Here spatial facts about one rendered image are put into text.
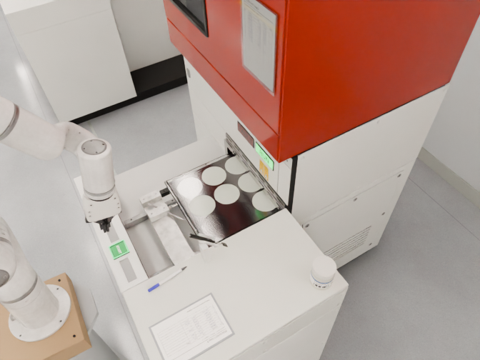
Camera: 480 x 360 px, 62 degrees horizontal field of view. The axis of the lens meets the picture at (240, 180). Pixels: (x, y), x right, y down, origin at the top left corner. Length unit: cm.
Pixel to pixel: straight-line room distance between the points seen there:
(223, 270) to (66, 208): 177
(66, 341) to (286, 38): 108
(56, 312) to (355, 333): 149
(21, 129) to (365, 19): 84
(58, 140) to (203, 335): 67
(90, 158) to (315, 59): 61
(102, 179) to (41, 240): 176
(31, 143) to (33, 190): 215
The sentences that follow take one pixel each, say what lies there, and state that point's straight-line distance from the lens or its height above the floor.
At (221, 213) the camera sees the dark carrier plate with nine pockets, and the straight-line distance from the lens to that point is 152.
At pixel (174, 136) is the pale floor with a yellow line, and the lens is 314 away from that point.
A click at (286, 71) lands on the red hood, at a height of 156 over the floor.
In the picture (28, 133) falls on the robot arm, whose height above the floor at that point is 156.
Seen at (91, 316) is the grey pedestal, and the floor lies 82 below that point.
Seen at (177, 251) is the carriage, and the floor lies 88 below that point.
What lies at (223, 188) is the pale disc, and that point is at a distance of 159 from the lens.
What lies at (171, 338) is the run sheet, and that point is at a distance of 126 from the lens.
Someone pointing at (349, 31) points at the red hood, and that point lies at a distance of 109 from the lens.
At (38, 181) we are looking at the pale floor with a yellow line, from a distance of 317.
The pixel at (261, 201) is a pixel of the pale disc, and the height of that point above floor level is 90.
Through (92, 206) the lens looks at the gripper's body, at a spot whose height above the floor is 125.
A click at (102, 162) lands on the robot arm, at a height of 140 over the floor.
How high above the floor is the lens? 214
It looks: 50 degrees down
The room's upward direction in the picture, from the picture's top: 3 degrees counter-clockwise
